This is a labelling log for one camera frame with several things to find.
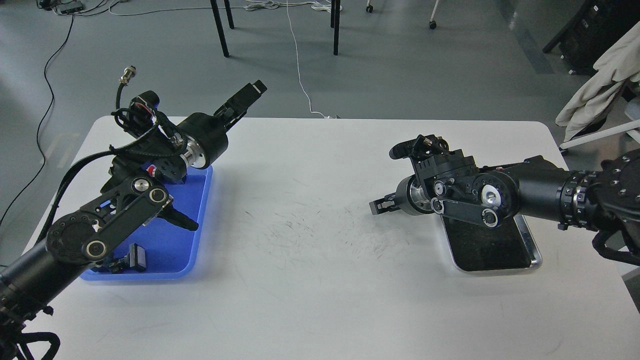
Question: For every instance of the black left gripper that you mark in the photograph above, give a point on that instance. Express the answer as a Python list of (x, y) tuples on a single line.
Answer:
[(207, 134)]

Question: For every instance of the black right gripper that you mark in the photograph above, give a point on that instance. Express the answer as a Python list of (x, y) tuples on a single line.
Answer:
[(409, 197)]

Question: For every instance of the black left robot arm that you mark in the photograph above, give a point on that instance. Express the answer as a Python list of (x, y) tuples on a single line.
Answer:
[(135, 194)]

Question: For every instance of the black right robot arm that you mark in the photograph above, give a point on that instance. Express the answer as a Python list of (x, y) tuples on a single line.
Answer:
[(450, 184)]

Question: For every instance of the silver metal tray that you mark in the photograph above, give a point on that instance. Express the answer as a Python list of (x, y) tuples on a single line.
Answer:
[(505, 250)]

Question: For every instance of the blue plastic tray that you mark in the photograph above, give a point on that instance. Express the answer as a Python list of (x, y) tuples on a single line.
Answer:
[(170, 251)]

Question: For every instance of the black table leg left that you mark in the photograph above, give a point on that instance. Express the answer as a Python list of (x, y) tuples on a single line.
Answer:
[(219, 24)]

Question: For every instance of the black table leg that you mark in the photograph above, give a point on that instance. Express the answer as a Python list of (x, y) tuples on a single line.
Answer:
[(219, 24), (335, 16)]

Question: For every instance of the red emergency stop button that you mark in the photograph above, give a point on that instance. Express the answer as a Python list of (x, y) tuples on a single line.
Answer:
[(161, 177)]

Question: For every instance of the black table leg right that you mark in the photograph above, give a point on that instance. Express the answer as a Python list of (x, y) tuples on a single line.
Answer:
[(335, 16)]

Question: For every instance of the beige cloth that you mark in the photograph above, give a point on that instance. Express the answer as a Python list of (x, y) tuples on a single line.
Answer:
[(616, 66)]

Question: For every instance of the black cabinet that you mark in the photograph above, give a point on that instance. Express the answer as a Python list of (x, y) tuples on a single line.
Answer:
[(596, 26)]

